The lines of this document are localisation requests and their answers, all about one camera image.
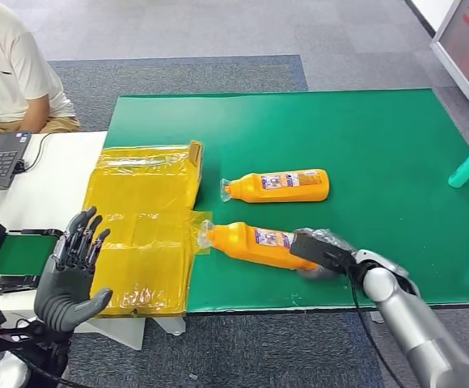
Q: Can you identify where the person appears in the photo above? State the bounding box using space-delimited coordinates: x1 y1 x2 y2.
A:
0 0 81 134

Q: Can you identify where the black laptop cable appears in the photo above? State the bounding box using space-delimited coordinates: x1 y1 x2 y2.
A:
14 132 54 174

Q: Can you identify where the white table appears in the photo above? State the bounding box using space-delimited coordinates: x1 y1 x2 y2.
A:
0 131 187 352

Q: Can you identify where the red and white sign stand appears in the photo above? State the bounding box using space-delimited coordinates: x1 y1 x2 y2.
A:
430 0 469 102

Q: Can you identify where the green table mat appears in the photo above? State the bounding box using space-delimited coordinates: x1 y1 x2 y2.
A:
103 88 469 314

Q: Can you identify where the yellow taped cardboard box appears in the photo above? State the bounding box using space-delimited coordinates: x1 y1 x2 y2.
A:
82 140 214 318

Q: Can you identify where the orange detergent bottle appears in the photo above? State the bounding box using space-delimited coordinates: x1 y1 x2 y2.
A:
196 220 320 272
219 169 330 204

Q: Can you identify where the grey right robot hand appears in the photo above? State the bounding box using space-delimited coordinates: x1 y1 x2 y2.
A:
289 228 359 282

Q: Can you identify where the small green belt conveyor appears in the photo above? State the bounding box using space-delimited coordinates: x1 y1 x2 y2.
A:
0 229 64 296

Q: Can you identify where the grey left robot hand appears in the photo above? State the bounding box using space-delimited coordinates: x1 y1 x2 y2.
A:
33 207 113 334

